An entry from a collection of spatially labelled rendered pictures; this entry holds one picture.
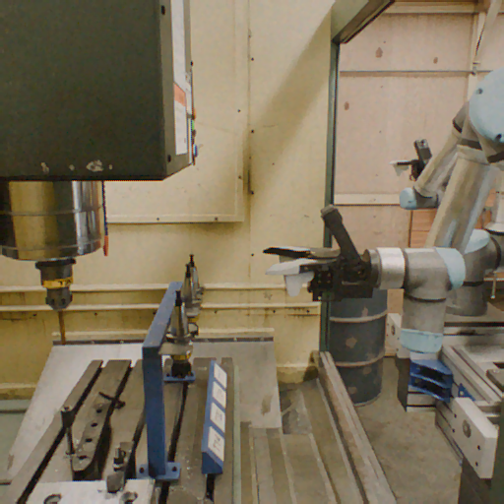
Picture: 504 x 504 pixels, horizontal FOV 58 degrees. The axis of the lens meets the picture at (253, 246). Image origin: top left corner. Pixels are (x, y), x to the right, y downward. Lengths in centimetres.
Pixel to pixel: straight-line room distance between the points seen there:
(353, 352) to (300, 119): 166
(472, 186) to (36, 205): 75
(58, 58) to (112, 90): 7
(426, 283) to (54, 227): 61
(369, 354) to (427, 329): 216
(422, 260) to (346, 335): 209
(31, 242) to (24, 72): 23
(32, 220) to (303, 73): 126
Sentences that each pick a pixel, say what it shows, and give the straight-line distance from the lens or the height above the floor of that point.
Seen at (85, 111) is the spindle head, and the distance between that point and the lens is 64.
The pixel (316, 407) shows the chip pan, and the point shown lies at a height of 67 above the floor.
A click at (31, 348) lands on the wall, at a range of 210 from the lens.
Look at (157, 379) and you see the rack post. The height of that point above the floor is 115.
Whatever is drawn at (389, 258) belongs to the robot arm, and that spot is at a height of 145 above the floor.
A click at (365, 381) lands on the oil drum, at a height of 17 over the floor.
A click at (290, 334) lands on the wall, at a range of 193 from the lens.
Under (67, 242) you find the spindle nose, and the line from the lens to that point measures 73.
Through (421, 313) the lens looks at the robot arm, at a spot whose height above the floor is 136.
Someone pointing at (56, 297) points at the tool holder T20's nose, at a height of 140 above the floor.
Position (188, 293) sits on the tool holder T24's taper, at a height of 125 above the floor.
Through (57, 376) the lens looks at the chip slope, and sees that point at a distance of 194.
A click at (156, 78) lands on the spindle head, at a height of 173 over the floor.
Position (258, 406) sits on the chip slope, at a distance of 173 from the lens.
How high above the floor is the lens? 165
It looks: 13 degrees down
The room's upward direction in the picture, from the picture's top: straight up
